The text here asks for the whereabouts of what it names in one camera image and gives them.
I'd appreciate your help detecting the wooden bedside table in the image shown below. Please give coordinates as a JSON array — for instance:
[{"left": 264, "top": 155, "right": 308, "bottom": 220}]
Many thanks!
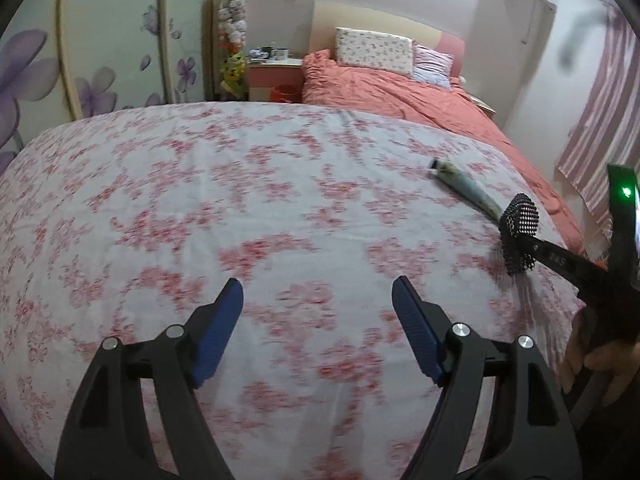
[{"left": 467, "top": 94, "right": 497, "bottom": 120}]

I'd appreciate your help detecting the hanging column of plush toys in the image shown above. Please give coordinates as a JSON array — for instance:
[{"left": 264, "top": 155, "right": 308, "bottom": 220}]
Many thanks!
[{"left": 217, "top": 0, "right": 251, "bottom": 101}]

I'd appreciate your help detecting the cream pink headboard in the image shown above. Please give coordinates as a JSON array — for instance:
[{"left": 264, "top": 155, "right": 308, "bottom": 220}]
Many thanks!
[{"left": 307, "top": 0, "right": 466, "bottom": 81}]

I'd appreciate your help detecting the white air conditioner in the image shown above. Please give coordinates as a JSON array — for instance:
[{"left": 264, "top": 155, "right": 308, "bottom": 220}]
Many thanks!
[{"left": 489, "top": 0, "right": 557, "bottom": 46}]

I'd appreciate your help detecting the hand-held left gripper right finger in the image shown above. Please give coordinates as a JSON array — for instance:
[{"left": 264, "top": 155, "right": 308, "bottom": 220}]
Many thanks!
[{"left": 391, "top": 275, "right": 585, "bottom": 480}]

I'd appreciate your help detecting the pink floral bedsheet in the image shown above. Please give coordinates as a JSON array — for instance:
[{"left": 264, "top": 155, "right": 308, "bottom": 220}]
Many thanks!
[{"left": 0, "top": 101, "right": 588, "bottom": 480}]

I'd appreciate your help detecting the wardrobe with purple flowers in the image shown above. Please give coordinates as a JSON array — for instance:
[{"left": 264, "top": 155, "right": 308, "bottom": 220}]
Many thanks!
[{"left": 0, "top": 0, "right": 221, "bottom": 171}]

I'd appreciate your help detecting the striped pillow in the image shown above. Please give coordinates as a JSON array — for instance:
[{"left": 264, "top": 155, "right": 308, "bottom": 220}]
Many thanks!
[{"left": 412, "top": 45, "right": 455, "bottom": 90}]

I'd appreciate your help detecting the person's right hand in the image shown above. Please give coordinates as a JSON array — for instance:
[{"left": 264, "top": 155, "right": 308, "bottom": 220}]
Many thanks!
[{"left": 559, "top": 305, "right": 638, "bottom": 407}]

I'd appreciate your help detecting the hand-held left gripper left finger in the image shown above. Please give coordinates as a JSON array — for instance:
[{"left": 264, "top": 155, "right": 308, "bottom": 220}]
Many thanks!
[{"left": 54, "top": 278, "right": 245, "bottom": 480}]

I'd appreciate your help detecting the floral pillow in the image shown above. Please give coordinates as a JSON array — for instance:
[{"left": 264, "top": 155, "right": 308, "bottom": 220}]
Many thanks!
[{"left": 334, "top": 27, "right": 415, "bottom": 80}]

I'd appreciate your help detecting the pink white nightstand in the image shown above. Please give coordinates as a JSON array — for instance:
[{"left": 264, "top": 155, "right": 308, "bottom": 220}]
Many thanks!
[{"left": 246, "top": 57, "right": 304, "bottom": 103}]

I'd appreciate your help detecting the pink striped curtain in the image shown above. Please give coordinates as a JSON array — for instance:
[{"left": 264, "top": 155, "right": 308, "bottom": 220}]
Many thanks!
[{"left": 557, "top": 0, "right": 640, "bottom": 226}]

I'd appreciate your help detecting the green tube with black cap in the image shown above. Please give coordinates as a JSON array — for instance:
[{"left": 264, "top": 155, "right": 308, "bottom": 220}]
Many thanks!
[{"left": 430, "top": 159, "right": 503, "bottom": 221}]

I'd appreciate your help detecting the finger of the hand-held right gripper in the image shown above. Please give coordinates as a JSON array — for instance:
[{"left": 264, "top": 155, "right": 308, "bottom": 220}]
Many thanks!
[{"left": 499, "top": 193, "right": 608, "bottom": 291}]

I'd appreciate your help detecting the orange duvet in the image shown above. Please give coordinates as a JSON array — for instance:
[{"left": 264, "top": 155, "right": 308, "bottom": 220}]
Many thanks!
[{"left": 300, "top": 49, "right": 586, "bottom": 256}]

